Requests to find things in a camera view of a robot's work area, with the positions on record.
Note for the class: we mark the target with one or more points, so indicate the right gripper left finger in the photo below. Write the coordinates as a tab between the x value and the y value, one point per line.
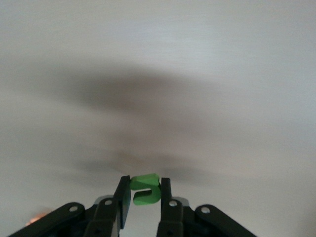
106	217

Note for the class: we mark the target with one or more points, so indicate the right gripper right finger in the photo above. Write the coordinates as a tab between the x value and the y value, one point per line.
171	217

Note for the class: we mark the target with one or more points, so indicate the green foam letter u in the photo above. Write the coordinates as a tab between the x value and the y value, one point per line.
145	184

